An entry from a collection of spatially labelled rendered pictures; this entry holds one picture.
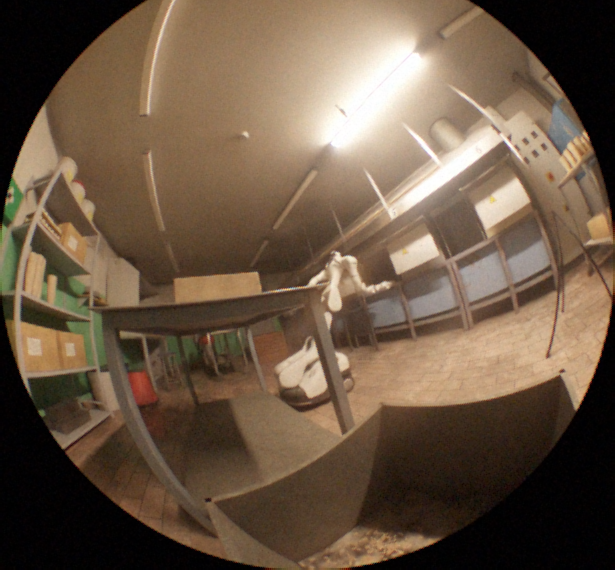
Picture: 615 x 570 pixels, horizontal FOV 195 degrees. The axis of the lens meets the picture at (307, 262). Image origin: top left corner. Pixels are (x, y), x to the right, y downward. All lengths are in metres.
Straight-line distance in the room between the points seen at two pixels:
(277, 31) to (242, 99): 0.69
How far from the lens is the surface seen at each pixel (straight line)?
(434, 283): 2.36
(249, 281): 0.49
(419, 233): 2.20
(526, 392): 0.43
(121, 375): 0.54
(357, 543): 0.67
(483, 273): 2.25
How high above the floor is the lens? 0.76
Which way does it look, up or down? 17 degrees up
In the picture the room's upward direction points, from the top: 16 degrees counter-clockwise
